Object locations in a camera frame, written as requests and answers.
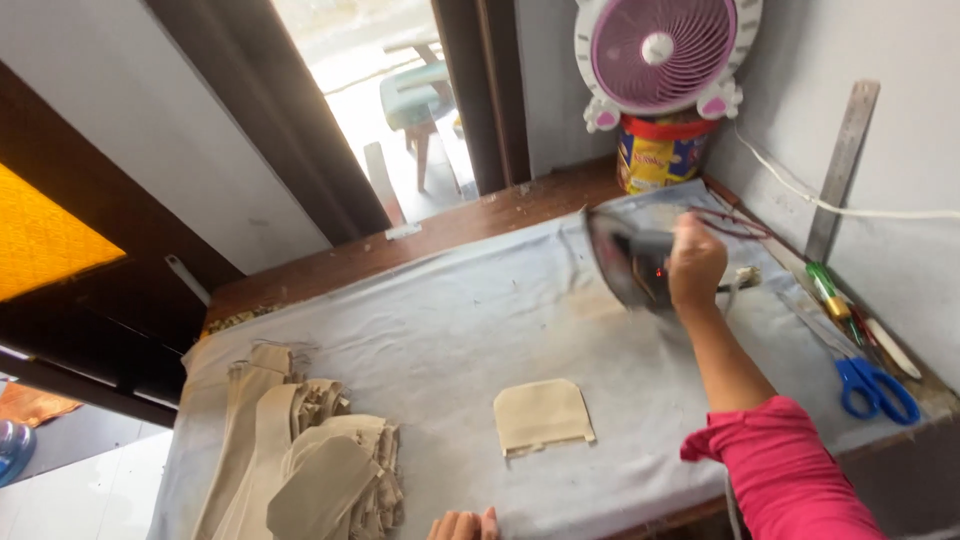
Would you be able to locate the person's right hand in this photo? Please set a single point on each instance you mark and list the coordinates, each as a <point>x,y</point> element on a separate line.
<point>696,262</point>

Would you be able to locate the person's left hand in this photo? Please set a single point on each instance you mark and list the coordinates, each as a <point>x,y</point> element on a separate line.
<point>463,527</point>

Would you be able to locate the person's left fingers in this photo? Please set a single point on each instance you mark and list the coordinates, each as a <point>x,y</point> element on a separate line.
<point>465,525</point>

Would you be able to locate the black clothes iron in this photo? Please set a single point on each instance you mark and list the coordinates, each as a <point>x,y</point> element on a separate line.
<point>628,259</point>

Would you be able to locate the beige fabric pocket piece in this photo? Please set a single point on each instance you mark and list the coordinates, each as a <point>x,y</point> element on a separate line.
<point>541,415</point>

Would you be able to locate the grey ironing cloth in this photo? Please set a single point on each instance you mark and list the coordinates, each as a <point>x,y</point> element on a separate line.
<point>480,352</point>

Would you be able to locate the pile of beige fabric pieces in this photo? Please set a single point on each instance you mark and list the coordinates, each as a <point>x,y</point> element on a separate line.
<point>296,457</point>

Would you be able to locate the pink sleeve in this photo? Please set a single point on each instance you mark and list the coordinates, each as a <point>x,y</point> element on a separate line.
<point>780,469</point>

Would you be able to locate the clear plastic ruler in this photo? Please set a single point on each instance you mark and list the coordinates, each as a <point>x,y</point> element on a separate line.
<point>821,322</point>

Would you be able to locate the yellow tin with red lid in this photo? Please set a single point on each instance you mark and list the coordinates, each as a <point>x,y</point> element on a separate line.
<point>660,157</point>

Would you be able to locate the wooden stool with green cushion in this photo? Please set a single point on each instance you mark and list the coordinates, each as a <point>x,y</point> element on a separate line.
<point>416,105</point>

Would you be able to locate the green marker pen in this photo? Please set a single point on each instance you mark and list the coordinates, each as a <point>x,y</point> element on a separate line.
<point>829,289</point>

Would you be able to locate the orange cloth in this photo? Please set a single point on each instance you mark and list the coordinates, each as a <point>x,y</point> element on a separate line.
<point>34,403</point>

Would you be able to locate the white flat stick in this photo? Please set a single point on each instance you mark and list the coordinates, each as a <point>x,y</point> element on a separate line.
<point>892,346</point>

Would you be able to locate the dark brown door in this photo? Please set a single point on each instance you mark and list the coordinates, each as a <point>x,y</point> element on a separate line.
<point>90,247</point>

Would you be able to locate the pink and white fan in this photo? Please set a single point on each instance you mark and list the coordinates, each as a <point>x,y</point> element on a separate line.
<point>660,56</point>

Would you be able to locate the steel ruler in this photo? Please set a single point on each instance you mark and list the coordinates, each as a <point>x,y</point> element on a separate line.
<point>844,169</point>

